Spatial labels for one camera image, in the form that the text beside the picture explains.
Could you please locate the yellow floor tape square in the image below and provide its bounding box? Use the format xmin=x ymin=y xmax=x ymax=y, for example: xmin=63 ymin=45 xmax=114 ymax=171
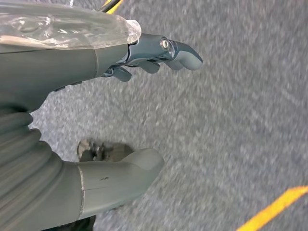
xmin=236 ymin=186 xmax=308 ymax=231

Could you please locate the black robot foot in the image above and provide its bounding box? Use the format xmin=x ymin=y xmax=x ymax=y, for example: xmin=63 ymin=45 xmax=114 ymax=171
xmin=77 ymin=139 xmax=134 ymax=163

